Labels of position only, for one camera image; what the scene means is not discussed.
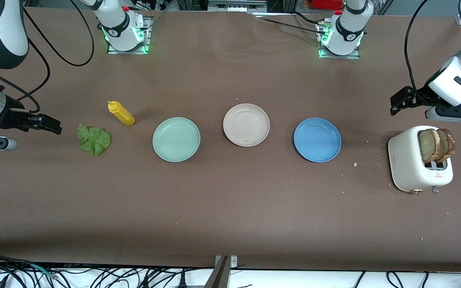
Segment green lettuce leaf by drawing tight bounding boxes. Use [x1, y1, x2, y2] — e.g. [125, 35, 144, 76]
[76, 124, 112, 157]

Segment light brown bread slice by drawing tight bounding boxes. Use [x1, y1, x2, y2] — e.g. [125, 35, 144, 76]
[418, 128, 443, 164]

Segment yellow mustard squeeze bottle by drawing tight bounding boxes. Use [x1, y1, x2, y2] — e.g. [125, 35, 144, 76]
[107, 100, 136, 127]

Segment blue round plate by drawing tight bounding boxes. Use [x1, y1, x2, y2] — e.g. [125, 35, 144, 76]
[293, 118, 342, 163]

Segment mint green round plate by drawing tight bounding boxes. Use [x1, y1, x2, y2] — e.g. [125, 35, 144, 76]
[152, 117, 201, 163]

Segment beige round plate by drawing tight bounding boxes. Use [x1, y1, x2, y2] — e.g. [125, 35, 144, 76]
[222, 103, 271, 148]

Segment dark crust bread slice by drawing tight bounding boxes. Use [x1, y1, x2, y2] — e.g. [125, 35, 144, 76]
[437, 128, 457, 162]

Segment white toaster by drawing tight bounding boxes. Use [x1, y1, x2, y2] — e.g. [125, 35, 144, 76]
[388, 126, 454, 194]

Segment red box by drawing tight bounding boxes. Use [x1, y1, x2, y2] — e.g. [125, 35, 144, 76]
[310, 0, 346, 11]

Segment grey aluminium beam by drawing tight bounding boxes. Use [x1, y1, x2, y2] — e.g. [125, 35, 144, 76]
[203, 256, 231, 288]

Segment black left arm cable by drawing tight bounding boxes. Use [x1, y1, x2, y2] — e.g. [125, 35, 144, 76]
[404, 0, 431, 96]

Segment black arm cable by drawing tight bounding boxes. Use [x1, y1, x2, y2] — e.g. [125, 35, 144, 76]
[404, 0, 431, 96]
[0, 0, 95, 114]

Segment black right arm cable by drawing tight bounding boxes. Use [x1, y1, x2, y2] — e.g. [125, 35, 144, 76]
[0, 0, 95, 114]

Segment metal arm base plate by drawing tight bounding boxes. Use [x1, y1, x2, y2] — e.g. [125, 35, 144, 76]
[317, 20, 361, 60]
[106, 15, 153, 55]

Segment thin black table cable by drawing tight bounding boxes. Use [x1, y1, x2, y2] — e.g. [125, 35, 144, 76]
[251, 11, 328, 37]

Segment teal cable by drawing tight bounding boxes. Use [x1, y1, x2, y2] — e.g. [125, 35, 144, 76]
[30, 263, 57, 280]

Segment tangled black floor cables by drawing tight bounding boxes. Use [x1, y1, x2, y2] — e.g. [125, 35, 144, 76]
[0, 252, 215, 288]

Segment looped black floor cables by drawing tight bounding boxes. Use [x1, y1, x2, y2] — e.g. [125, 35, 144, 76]
[353, 271, 431, 288]

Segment metal table edge bracket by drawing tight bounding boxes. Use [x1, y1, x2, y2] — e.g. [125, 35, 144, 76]
[214, 255, 239, 269]

